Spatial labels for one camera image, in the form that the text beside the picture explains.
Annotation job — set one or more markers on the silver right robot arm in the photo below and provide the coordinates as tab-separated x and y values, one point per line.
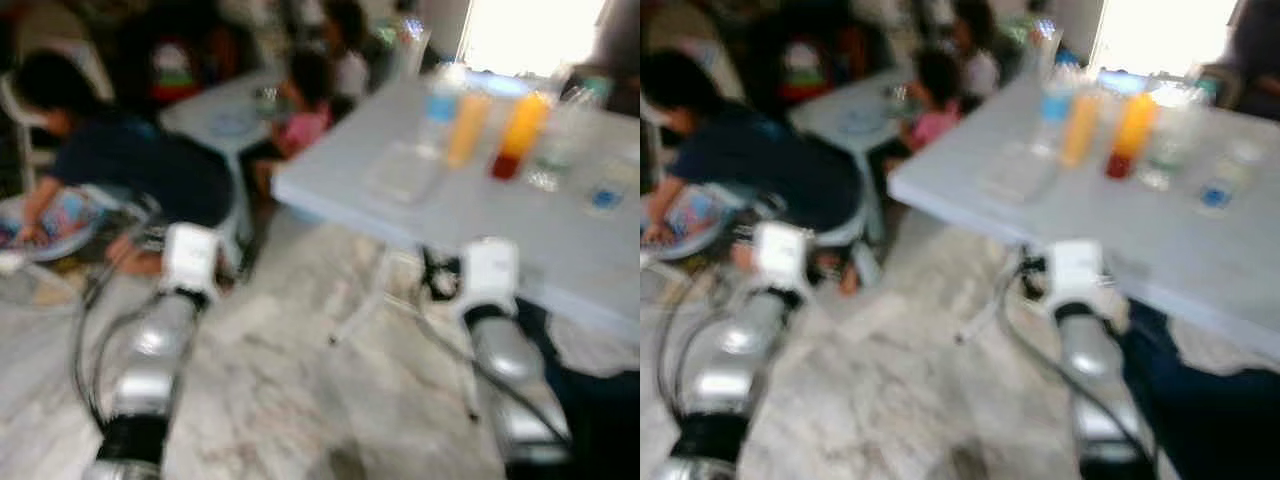
1095	370
510	370

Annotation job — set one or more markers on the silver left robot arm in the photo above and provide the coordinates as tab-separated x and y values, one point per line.
735	350
150	350

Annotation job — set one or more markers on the grey folding table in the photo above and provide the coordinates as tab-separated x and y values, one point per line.
1130	240
500	230

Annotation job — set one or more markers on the clear plastic tray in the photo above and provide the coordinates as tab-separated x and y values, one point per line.
405	170
1018	170

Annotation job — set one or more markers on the slim orange juice bottle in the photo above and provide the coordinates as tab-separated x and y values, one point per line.
468	130
1082	130

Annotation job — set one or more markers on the orange and red drink bottle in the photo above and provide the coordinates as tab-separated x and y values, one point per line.
1132	135
520	135

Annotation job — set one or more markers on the water bottle with blue label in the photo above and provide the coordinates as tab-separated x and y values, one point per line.
1056	108
440	110

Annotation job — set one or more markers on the clear plastic bottle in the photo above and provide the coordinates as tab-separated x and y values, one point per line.
1170	145
558	145

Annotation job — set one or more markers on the small bottle with blue label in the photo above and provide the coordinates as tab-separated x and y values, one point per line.
607	195
1220	190

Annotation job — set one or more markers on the child in pink shirt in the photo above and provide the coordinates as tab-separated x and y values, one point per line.
305	125
935	120

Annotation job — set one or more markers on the dark blue trouser leg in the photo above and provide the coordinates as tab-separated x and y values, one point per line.
600	400
1210	410

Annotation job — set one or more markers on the child in white shirt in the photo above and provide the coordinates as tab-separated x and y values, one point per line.
978	60
350	65

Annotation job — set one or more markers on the small pale blue table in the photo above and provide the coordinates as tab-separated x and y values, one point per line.
225	120
855	120

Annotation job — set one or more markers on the colourful round basin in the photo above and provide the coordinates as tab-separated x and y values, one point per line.
60	225
690	220

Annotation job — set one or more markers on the bright window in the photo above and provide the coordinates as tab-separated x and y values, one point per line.
1165	35
530	35

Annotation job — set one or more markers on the child in dark shirt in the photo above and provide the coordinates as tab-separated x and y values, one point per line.
760	165
140	160

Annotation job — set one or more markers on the person in dark red clothes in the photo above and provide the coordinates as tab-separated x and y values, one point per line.
180	60
810	60

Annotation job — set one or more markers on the white plastic chair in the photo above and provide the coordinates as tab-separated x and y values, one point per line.
700	30
60	40

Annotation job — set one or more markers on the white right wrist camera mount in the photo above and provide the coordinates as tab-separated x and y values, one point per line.
490	270
1075	270

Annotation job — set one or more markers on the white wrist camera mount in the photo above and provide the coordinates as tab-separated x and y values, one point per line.
190	255
1075	270
490	270
780	255

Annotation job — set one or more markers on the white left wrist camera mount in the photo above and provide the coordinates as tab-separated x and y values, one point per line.
190	255
780	255

